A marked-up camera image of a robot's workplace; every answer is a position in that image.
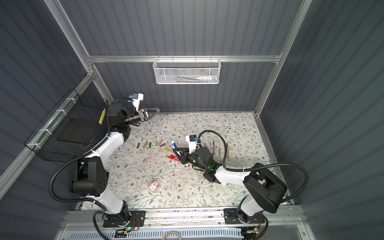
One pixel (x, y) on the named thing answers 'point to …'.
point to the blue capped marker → (174, 145)
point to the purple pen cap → (160, 142)
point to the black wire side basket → (77, 124)
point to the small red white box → (153, 185)
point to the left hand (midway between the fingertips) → (160, 111)
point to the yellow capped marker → (167, 150)
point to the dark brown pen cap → (162, 145)
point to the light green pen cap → (156, 143)
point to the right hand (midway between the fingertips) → (175, 150)
